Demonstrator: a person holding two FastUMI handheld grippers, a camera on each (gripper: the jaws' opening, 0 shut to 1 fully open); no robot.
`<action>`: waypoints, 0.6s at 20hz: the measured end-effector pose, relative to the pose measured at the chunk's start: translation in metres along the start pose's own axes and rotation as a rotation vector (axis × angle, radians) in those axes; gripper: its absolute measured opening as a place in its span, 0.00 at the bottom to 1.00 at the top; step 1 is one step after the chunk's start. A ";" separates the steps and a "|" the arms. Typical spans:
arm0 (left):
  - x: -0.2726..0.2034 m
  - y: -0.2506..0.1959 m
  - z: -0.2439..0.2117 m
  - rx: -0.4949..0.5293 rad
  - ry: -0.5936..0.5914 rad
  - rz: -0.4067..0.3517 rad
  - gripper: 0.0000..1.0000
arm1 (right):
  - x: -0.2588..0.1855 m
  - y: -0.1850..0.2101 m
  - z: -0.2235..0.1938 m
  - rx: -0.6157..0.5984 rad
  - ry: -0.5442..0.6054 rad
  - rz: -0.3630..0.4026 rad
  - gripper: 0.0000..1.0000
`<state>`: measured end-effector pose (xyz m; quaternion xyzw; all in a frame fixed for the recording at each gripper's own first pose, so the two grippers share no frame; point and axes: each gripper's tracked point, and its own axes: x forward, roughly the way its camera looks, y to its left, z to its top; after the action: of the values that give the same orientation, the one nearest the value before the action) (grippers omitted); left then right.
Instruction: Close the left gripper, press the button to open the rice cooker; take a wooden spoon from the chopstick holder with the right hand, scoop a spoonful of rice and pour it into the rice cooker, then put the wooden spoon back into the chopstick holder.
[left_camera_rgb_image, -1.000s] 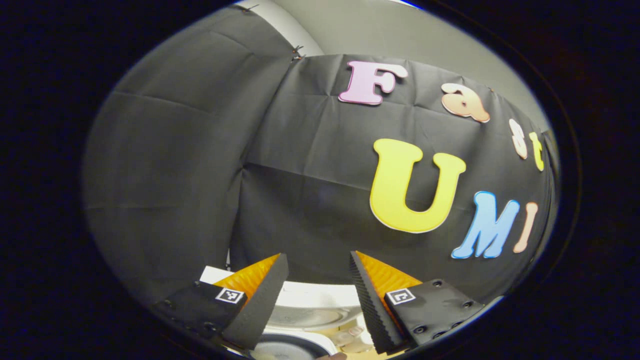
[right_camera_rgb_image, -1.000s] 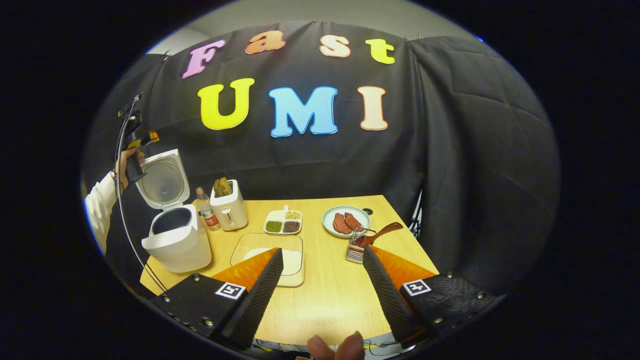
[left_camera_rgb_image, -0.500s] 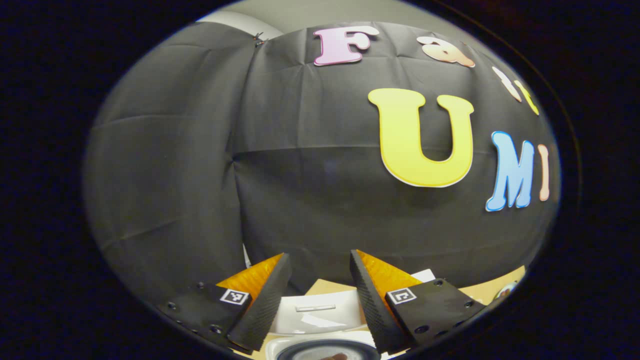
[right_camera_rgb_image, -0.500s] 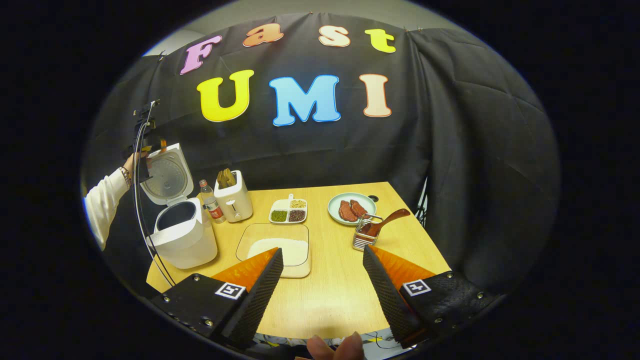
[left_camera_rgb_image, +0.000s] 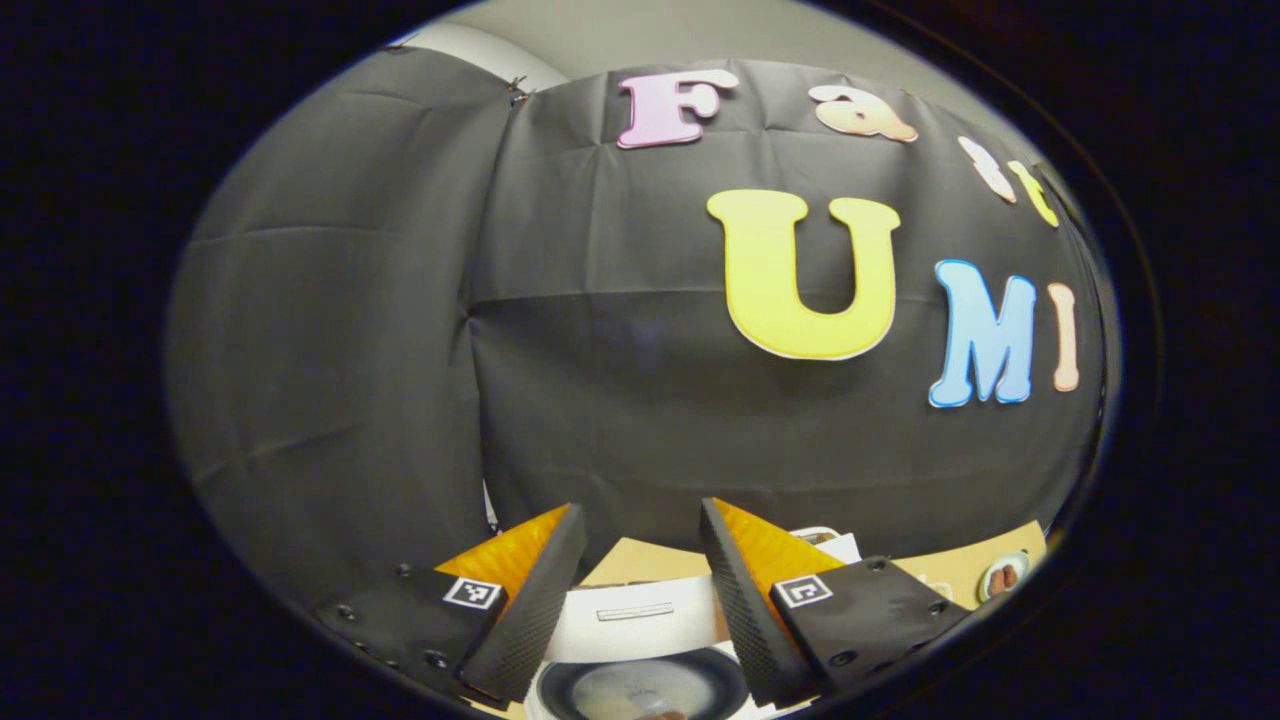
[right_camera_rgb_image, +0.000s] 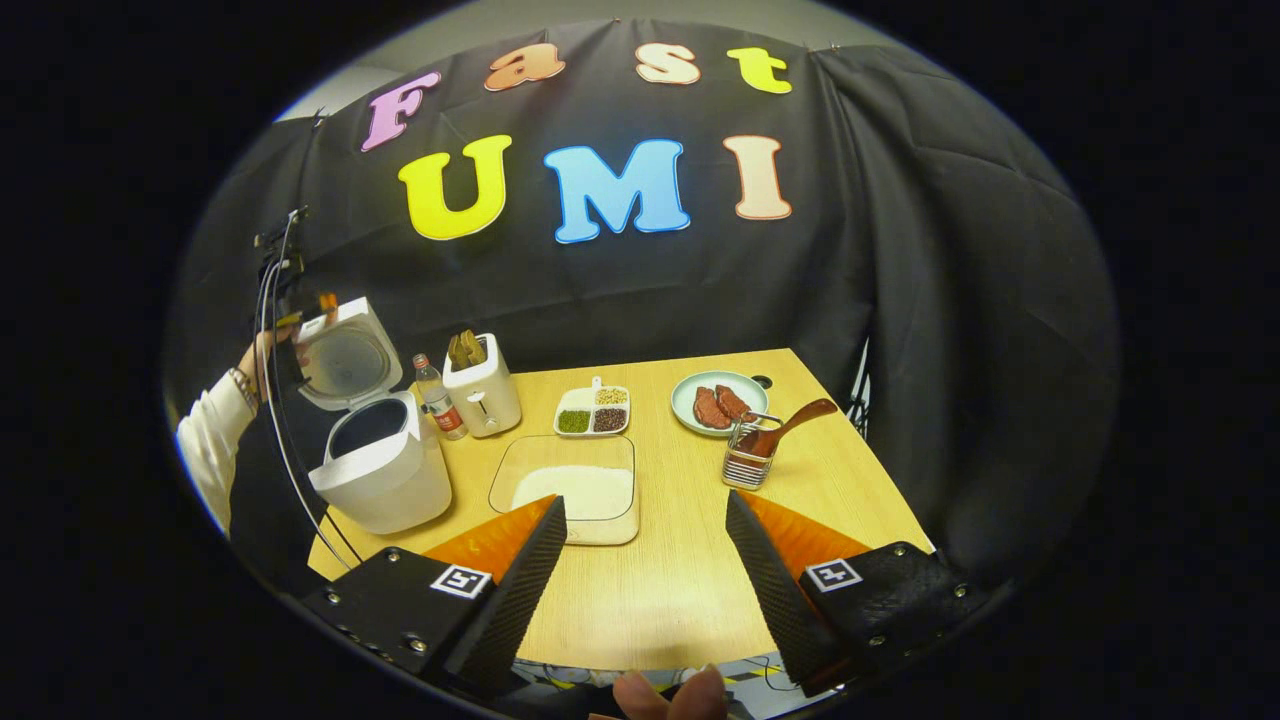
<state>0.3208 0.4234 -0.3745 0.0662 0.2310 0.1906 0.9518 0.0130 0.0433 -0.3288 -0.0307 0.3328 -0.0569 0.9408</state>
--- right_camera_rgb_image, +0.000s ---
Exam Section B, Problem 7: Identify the clear plastic bottle red label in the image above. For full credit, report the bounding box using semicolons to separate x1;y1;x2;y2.
413;353;469;441

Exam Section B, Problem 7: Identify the pale green plate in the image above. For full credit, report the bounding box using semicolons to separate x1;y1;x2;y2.
671;371;769;438

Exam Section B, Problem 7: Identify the black and white cable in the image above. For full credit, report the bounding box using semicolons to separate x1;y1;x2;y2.
255;215;363;571

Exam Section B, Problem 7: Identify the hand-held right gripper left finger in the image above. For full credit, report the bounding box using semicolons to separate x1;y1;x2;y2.
302;495;569;698

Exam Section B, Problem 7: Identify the white divided bean dish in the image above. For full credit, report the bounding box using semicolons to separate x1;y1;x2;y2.
553;377;632;439

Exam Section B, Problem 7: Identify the white rice cooker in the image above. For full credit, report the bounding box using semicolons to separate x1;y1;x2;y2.
295;297;453;535

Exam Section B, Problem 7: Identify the brown wooden spoon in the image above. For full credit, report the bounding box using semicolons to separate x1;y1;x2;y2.
738;398;839;459

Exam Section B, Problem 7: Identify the white metal frame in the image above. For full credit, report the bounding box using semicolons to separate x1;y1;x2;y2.
848;340;871;436

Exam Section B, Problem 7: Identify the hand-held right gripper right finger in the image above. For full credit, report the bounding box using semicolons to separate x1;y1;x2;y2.
725;489;986;696

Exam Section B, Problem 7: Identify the clear glass dish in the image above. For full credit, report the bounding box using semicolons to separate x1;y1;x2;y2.
488;434;641;546

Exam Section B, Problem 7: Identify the metal wire chopstick holder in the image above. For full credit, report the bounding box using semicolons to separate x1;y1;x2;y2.
721;411;784;491

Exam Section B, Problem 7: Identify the white rice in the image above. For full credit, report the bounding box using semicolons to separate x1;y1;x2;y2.
512;465;635;522

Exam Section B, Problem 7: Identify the white toaster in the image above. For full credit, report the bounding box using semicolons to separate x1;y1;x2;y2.
442;333;523;439

